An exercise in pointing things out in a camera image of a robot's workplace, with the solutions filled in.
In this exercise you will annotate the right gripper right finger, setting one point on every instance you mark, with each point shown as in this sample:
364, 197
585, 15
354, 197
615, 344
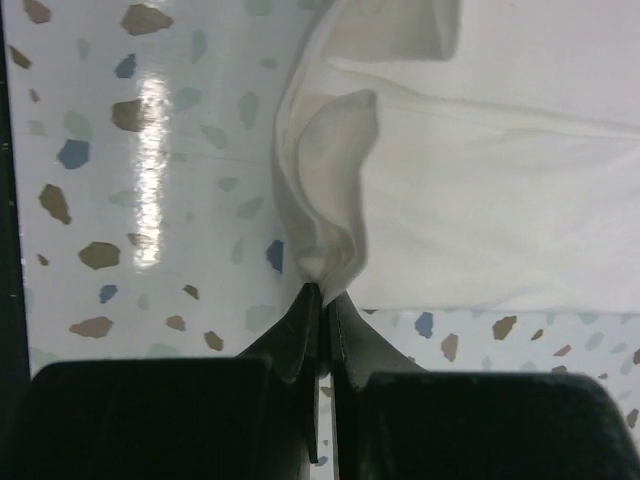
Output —
396, 420

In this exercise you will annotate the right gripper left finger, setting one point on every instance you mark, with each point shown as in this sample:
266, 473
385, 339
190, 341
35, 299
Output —
251, 416

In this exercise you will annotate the white t shirt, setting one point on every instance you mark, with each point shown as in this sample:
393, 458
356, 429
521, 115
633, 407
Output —
465, 154

